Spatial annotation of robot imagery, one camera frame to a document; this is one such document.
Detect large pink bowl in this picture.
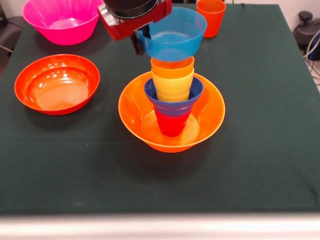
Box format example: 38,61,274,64
21,0,105,46

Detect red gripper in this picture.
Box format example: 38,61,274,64
97,0,173,56

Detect light blue bowl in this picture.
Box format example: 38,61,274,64
138,6,208,63

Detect dark green tablecloth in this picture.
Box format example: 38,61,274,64
0,2,320,216

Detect shallow red-orange bowl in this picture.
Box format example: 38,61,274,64
14,54,101,116

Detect dark blue bowl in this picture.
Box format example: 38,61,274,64
143,76,205,117

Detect tall red-orange cup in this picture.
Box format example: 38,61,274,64
196,0,227,39

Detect yellow cup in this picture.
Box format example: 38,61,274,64
151,69,195,102

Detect small orange cup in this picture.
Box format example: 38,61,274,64
150,55,196,79

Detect tangle of floor cables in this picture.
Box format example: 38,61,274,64
303,31,320,87

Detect magenta cup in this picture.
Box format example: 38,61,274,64
153,106,193,138

